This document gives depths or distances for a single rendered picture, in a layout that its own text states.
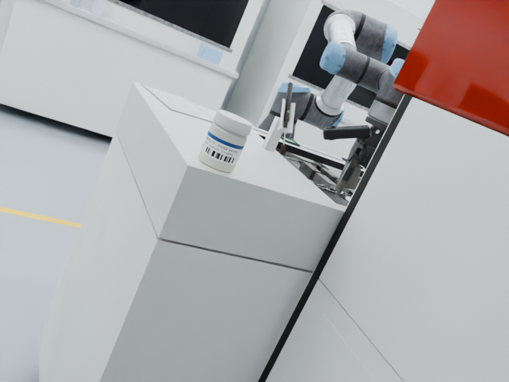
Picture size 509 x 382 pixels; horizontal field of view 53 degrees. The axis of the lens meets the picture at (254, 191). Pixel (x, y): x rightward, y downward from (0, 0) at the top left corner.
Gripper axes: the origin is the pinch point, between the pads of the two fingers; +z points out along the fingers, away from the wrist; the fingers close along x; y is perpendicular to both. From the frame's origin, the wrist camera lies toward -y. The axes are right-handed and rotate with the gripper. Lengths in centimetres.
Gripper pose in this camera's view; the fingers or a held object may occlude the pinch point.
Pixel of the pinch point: (336, 189)
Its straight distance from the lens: 133.1
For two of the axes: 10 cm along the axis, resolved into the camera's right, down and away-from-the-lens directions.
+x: 1.1, -2.4, 9.7
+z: -4.0, 8.8, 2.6
